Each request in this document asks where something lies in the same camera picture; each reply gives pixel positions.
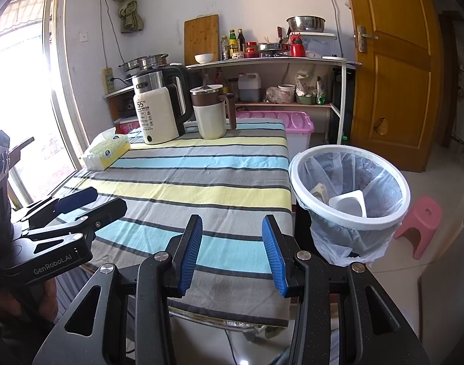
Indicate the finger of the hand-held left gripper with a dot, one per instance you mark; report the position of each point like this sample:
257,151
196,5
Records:
76,199
102,213

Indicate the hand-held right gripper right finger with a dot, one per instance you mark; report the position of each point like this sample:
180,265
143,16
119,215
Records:
273,258

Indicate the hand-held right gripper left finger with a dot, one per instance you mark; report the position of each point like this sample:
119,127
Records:
188,258

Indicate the white yogurt cup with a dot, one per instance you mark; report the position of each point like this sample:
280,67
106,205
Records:
350,203

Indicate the white trash bin with liner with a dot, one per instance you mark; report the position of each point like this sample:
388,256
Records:
369,223

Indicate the yellow tissue pack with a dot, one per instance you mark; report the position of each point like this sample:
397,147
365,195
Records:
106,152

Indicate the dark wooden chair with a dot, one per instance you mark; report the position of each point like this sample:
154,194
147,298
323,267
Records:
23,143

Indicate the striped tablecloth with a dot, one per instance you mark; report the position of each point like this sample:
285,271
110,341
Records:
216,182

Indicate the pink basket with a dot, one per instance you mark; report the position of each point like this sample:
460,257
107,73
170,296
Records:
126,126

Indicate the dark side cabinet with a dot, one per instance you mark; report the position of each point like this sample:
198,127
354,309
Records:
120,102

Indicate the cream steel electric kettle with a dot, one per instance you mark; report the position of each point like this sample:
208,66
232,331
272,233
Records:
156,118

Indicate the yellow power strip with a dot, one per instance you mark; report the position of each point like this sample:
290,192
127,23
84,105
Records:
108,80

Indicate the cream jug with brown lid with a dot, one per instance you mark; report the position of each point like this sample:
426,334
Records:
211,121

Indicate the pink lidded storage box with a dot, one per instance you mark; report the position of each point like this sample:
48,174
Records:
289,119

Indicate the steel pots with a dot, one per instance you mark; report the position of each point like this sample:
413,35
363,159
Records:
144,62

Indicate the pink plastic stool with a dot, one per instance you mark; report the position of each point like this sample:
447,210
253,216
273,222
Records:
422,220

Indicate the green bowl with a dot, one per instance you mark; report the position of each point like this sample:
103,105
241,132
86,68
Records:
305,99

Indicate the crumpled plastic bag on shelf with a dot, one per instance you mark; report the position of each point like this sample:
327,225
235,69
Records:
273,95

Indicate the white jar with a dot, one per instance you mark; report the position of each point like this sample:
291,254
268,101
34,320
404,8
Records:
287,93

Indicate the oil jug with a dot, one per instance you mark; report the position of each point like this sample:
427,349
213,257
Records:
249,89

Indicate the green packet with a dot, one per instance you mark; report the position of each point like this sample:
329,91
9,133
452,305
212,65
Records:
322,93

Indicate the food bags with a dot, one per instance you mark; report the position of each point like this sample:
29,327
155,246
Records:
306,83

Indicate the white bowl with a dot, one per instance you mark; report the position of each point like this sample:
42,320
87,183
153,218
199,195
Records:
203,59

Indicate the white kitchen shelf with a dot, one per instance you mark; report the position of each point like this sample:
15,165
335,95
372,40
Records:
292,61

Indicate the hanging olive cloth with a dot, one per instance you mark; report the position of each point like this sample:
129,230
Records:
129,7

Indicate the bamboo cutting board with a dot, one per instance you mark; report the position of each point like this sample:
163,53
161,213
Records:
201,38

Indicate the small clear bottle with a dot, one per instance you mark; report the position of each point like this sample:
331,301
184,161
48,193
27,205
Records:
225,47

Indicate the wooden door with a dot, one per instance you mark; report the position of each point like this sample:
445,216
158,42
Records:
395,91

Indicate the red jar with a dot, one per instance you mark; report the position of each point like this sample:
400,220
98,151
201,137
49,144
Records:
250,49

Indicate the steel pan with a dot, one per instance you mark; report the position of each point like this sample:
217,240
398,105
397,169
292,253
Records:
272,47

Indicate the yellow label sauce bottle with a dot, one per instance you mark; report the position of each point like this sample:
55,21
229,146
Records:
232,45

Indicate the red bottle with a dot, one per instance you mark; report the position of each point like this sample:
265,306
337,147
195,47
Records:
297,47

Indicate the translucent white container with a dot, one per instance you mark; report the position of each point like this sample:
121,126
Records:
321,45

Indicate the dark sauce bottle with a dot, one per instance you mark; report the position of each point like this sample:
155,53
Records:
240,40

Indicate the steel basin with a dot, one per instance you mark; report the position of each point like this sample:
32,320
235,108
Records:
306,25

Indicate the white window frame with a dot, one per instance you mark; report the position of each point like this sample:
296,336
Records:
64,76

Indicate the wall switch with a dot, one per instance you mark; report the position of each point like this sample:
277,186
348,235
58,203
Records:
84,36

